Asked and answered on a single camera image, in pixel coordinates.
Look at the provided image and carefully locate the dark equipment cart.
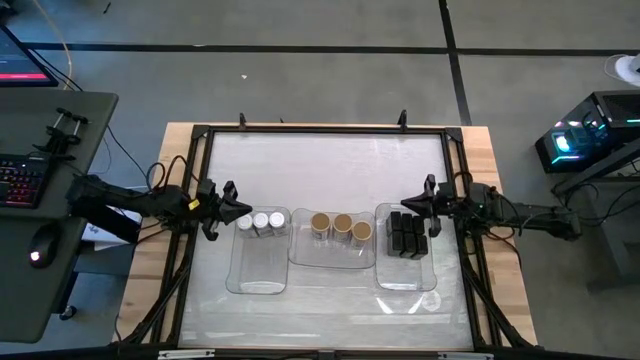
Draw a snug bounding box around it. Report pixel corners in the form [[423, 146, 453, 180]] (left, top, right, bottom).
[[552, 142, 640, 294]]

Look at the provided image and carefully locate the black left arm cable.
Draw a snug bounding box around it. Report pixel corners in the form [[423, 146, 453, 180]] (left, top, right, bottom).
[[144, 154, 189, 194]]

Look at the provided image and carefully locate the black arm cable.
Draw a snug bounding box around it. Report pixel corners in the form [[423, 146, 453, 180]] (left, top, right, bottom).
[[144, 154, 189, 194], [451, 170, 475, 190]]

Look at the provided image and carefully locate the computer tower with lights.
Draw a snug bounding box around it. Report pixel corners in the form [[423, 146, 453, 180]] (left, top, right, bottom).
[[534, 89, 640, 174]]

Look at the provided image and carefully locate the computer monitor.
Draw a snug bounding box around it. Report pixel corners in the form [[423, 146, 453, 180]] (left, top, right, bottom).
[[0, 22, 59, 89]]

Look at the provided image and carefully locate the grey desk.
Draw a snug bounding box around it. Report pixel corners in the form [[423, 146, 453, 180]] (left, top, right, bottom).
[[0, 89, 120, 344]]

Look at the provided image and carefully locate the black clamp stand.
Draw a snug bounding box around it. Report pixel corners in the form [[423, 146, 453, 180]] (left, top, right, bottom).
[[32, 106, 91, 161]]

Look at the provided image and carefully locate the wooden table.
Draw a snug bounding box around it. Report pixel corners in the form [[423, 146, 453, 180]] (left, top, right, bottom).
[[117, 122, 539, 351]]

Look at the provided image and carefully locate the black computer mouse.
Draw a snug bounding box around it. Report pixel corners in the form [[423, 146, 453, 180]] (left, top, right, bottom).
[[27, 224, 61, 270]]

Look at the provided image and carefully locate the white-lid spice jar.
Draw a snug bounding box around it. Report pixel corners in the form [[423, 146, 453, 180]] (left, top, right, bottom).
[[268, 210, 287, 237], [252, 211, 271, 237], [236, 213, 255, 239]]

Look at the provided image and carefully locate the black metal table frame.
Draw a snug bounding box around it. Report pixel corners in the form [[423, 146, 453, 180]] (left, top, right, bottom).
[[119, 123, 534, 359]]

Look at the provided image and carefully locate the backlit keyboard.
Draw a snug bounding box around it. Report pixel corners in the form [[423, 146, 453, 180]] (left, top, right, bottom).
[[0, 154, 51, 209]]

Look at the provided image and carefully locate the wide clear plastic bin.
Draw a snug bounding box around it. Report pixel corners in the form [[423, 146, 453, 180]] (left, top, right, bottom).
[[288, 207, 377, 270]]

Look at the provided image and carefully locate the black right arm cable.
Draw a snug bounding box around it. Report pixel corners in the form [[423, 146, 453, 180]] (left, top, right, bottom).
[[451, 170, 475, 190]]

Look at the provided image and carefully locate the brown cap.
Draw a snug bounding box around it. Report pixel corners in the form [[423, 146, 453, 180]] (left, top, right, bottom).
[[309, 212, 333, 241]]

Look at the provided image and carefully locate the orange floor cable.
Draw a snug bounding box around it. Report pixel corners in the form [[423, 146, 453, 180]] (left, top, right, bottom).
[[30, 0, 75, 92]]

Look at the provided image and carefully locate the white cardboard box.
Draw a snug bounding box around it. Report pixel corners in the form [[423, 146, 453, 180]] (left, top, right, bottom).
[[82, 207, 144, 251]]

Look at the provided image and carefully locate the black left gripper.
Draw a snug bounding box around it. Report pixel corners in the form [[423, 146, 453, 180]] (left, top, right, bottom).
[[197, 179, 254, 242]]

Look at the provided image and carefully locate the narrow clear plastic bin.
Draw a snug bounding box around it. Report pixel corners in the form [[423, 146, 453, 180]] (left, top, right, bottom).
[[224, 205, 292, 295], [374, 202, 439, 292]]

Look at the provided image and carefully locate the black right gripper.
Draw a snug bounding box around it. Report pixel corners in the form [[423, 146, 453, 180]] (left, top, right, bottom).
[[401, 173, 454, 239]]

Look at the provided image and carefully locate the white round object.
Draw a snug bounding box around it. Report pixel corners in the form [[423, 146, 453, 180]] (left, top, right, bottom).
[[604, 52, 640, 89]]

